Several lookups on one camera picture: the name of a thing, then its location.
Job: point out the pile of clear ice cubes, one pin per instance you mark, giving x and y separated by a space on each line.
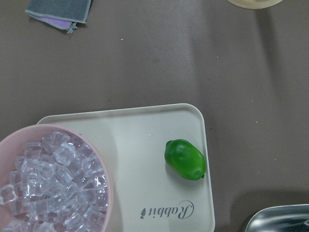
53 183

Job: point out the pink bowl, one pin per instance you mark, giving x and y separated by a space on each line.
106 174

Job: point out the metal ice scoop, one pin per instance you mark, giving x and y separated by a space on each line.
284 218

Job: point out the green lime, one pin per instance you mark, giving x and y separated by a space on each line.
185 159

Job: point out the cream rabbit tray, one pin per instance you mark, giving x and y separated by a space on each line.
148 195

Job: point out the grey and purple cloth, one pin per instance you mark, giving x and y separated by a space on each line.
61 14

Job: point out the wooden mug tree stand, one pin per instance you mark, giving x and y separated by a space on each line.
254 4

